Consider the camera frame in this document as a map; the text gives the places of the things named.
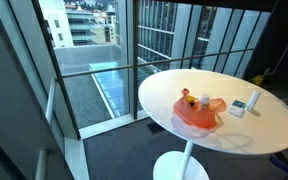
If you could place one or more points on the orange plastic bag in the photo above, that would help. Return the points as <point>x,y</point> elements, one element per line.
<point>197,116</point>

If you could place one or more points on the dark floor vent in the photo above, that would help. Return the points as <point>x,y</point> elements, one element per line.
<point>155,127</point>

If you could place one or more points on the yellow-capped small bottle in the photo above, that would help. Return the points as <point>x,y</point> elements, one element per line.
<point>191,99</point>

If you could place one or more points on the teal and white box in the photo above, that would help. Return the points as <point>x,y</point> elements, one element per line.
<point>237,107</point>

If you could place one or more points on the yellow background object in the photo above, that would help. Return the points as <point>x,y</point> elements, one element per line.
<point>258,80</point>

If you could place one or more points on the grey metal window rail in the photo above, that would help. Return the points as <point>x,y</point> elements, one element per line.
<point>97,70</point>

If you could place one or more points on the white table pedestal base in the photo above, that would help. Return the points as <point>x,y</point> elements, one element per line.
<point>180,166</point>

